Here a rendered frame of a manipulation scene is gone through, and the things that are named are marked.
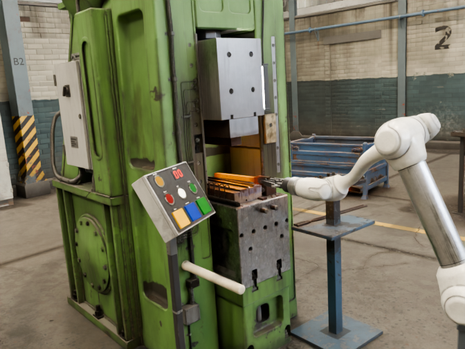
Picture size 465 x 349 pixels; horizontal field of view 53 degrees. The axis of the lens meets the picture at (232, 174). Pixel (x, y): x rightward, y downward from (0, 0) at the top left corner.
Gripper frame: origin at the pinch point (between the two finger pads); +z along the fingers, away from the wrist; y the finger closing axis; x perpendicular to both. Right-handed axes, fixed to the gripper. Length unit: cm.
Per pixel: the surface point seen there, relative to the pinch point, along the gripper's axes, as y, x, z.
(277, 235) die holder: 12.0, -33.8, 3.5
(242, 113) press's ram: -3.3, 34.6, 10.1
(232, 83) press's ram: -9, 50, 10
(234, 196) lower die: -12.4, -7.5, 9.7
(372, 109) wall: 723, -27, 409
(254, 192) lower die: 1.9, -8.5, 9.7
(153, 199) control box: -72, 6, -11
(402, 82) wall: 725, 26, 341
